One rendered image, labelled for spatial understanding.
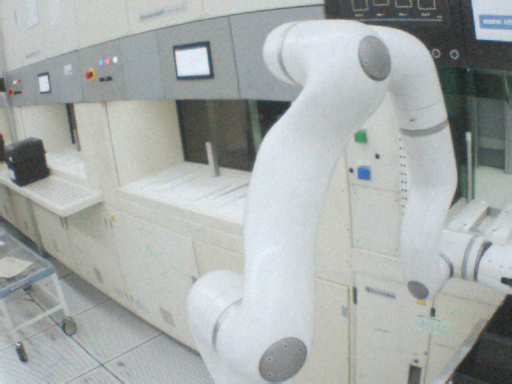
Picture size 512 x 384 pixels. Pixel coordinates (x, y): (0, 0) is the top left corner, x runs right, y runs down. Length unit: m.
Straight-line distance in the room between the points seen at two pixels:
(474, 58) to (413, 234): 0.48
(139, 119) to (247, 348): 1.98
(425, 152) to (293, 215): 0.26
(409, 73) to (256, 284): 0.37
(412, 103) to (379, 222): 0.69
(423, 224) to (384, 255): 0.62
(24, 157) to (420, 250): 2.75
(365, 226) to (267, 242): 0.82
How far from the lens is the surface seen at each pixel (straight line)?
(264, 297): 0.63
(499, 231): 1.50
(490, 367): 0.91
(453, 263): 0.91
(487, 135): 2.15
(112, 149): 2.45
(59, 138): 3.94
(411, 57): 0.75
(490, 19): 1.12
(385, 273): 1.46
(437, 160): 0.81
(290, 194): 0.64
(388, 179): 1.35
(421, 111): 0.78
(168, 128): 2.62
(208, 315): 0.71
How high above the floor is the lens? 1.53
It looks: 19 degrees down
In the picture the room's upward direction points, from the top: 8 degrees counter-clockwise
